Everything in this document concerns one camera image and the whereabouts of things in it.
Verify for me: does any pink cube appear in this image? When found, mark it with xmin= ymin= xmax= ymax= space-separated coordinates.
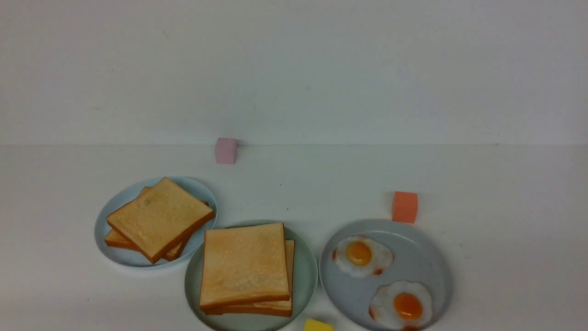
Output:
xmin=215 ymin=137 xmax=238 ymax=164

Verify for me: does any mint green centre plate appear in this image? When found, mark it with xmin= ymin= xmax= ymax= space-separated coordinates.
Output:
xmin=184 ymin=225 xmax=319 ymax=331

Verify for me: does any orange cube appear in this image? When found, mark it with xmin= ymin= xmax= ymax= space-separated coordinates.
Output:
xmin=391 ymin=191 xmax=418 ymax=224

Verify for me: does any grey blue egg plate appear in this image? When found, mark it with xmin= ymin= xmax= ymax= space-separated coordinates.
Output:
xmin=318 ymin=219 xmax=453 ymax=331

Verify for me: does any yellow cube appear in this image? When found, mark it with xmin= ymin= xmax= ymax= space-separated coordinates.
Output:
xmin=303 ymin=318 xmax=334 ymax=331

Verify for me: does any lower fried egg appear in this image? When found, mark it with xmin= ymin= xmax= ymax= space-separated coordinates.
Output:
xmin=369 ymin=280 xmax=434 ymax=331

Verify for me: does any light blue bread plate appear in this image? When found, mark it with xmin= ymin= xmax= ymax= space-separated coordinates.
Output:
xmin=94 ymin=177 xmax=218 ymax=271

